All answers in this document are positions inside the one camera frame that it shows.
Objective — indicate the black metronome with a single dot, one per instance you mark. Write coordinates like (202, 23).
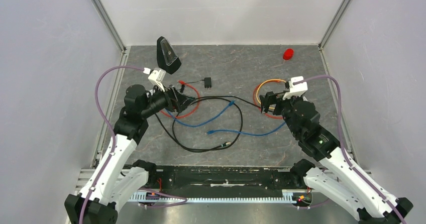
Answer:
(167, 59)

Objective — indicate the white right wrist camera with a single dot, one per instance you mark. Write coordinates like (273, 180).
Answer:
(292, 89)

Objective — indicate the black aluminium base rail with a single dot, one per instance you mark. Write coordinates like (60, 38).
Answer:
(224, 181)

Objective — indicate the red round cap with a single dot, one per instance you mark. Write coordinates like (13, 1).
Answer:
(288, 54)

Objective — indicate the white slotted cable duct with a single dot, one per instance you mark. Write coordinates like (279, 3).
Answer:
(150, 197)

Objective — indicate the black power adapter with cord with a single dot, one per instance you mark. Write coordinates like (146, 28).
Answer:
(207, 82)

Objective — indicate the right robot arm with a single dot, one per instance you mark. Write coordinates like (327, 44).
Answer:
(355, 191)

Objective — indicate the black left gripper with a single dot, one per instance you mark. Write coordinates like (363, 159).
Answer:
(175, 101)

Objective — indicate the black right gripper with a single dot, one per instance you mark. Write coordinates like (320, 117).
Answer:
(271, 98)

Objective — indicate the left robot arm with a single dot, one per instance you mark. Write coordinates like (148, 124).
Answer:
(103, 196)

